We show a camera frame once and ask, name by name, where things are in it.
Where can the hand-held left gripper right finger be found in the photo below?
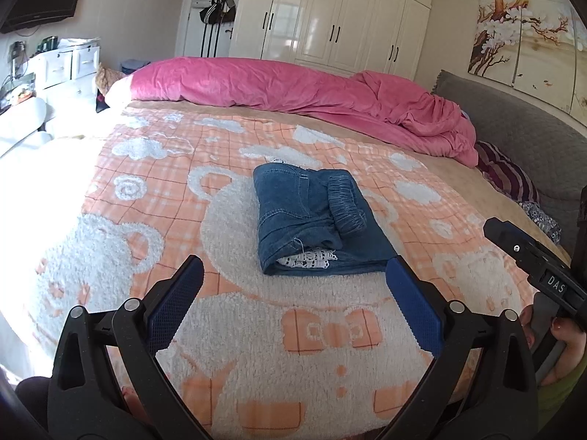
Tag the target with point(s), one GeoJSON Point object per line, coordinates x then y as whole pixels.
{"type": "Point", "coordinates": [412, 307]}

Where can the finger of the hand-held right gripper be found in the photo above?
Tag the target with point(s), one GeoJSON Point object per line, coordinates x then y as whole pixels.
{"type": "Point", "coordinates": [509, 238]}

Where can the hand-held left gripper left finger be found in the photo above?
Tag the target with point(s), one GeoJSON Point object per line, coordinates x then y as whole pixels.
{"type": "Point", "coordinates": [176, 302]}

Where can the blue denim pants lace trim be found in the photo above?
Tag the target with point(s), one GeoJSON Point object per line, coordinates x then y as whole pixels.
{"type": "Point", "coordinates": [284, 201]}

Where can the person's right forearm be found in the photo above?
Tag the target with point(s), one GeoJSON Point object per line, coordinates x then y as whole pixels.
{"type": "Point", "coordinates": [564, 403]}

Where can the person's right hand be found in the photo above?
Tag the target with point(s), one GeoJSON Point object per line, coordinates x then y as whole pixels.
{"type": "Point", "coordinates": [573, 348]}

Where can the dark patterned pillow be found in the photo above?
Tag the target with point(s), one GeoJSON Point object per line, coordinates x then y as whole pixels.
{"type": "Point", "coordinates": [541, 220]}

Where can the orange white printed blanket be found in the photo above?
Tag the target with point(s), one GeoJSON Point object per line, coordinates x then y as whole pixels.
{"type": "Point", "coordinates": [229, 330]}

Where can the purple striped pillow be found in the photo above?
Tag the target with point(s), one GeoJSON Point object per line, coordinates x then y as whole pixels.
{"type": "Point", "coordinates": [504, 169]}

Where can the grey padded headboard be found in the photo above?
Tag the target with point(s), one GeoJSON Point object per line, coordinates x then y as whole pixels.
{"type": "Point", "coordinates": [527, 137]}

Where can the person's leg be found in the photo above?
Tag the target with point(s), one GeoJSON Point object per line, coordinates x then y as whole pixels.
{"type": "Point", "coordinates": [34, 403]}

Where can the brown plush toy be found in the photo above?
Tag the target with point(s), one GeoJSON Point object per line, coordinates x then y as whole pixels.
{"type": "Point", "coordinates": [106, 80]}

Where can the pink duvet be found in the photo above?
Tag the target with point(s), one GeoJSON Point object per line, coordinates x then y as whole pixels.
{"type": "Point", "coordinates": [275, 87]}

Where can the white chair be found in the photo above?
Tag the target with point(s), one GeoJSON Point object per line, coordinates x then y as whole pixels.
{"type": "Point", "coordinates": [23, 121]}

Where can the grey trash can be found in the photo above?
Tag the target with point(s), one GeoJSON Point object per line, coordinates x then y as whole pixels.
{"type": "Point", "coordinates": [134, 66]}

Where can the white dresser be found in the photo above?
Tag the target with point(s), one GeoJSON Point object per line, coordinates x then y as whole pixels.
{"type": "Point", "coordinates": [59, 68]}

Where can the white door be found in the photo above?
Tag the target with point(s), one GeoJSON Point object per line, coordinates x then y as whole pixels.
{"type": "Point", "coordinates": [192, 36]}

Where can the white wardrobe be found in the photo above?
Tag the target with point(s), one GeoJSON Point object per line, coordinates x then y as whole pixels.
{"type": "Point", "coordinates": [321, 18]}

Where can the hanging black bags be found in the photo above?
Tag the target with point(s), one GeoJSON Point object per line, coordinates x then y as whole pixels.
{"type": "Point", "coordinates": [218, 9]}

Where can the blossom tree wall painting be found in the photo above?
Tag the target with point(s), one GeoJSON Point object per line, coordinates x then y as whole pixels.
{"type": "Point", "coordinates": [527, 46]}

